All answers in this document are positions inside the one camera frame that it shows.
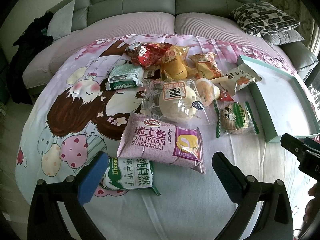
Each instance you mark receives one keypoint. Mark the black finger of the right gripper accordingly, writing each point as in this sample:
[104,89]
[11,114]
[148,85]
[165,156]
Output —
[306,151]

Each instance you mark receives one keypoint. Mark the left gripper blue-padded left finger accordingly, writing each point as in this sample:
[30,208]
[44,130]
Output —
[90,176]

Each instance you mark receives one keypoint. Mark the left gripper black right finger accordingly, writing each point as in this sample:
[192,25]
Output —
[242,190]

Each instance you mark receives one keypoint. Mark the green white biscuit packet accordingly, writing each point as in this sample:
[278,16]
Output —
[125,174]

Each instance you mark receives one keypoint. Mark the purple swiss roll packet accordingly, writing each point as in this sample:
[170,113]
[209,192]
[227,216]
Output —
[162,142]

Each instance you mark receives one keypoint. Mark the green cookie packet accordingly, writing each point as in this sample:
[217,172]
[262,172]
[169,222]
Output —
[234,118]

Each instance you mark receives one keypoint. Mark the small round pastry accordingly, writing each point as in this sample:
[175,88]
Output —
[207,90]

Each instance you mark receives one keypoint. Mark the mint green snack packet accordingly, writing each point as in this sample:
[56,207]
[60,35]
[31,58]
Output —
[125,76]

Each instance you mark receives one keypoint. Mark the clear round bun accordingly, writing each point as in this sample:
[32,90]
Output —
[176,102]

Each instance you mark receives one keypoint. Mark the orange bread packet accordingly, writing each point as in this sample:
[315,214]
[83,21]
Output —
[206,66]

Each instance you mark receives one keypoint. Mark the person's right hand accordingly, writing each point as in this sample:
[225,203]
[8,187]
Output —
[312,206]

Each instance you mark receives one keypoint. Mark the teal shallow box tray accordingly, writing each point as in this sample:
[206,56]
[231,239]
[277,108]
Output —
[281,102]

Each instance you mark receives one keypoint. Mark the small red candy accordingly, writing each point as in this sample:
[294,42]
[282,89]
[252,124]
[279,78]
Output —
[224,94]

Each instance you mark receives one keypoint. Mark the cartoon print pink cloth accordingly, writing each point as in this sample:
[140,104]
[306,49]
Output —
[75,117]

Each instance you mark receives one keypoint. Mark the white orange print packet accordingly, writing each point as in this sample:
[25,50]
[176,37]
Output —
[239,78]

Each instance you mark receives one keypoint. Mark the grey cushion under patterned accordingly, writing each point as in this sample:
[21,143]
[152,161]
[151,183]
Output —
[282,38]

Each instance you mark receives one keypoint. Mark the red crinkled snack packet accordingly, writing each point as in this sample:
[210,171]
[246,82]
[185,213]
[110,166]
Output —
[146,54]

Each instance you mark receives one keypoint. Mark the yellow cake clear packet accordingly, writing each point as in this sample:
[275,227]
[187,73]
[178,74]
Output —
[173,65]

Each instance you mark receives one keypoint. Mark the black clothing on sofa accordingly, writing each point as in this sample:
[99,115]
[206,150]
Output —
[34,39]

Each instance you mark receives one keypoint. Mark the black white patterned cushion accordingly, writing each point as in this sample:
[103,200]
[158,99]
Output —
[262,18]

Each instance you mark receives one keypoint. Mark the light grey cushion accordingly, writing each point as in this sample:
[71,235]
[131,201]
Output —
[61,23]

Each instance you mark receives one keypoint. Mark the grey and pink sofa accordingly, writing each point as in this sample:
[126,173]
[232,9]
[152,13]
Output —
[94,19]

